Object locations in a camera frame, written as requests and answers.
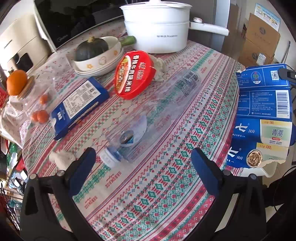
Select small white tissue wad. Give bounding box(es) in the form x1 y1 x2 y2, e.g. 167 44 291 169
49 150 76 171

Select torn blue carton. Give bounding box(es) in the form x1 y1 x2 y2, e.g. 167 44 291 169
227 64 295 168

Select clear plastic bottle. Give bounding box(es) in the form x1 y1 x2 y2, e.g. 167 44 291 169
99 70 202 168

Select blue rectangular box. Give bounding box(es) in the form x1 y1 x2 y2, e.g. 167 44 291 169
50 77 109 141

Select cream paper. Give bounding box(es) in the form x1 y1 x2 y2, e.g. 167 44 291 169
149 54 167 82

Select white plastic trash bin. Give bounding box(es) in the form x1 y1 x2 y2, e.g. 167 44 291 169
240 160 285 178

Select orange fruit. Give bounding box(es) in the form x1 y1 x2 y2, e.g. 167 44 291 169
6 70 28 96

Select patterned tablecloth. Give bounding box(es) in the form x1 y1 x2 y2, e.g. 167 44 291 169
23 20 242 240

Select lower cardboard box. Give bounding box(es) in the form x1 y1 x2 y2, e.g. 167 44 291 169
238 39 273 67

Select cardboard box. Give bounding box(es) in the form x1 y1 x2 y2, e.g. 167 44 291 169
238 39 273 67
246 13 280 57

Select cream air fryer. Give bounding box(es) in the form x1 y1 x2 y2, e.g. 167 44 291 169
1 15 51 76

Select dark green squash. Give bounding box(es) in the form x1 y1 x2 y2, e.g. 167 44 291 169
74 37 109 61

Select upper cardboard box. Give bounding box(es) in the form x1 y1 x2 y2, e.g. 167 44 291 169
246 13 280 57

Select black microwave oven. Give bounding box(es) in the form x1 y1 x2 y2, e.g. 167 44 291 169
34 0 138 51

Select white electric cooking pot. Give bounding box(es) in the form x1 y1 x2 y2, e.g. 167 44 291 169
120 1 229 54

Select white bowl with green handle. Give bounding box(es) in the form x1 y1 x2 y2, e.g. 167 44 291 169
73 36 137 73

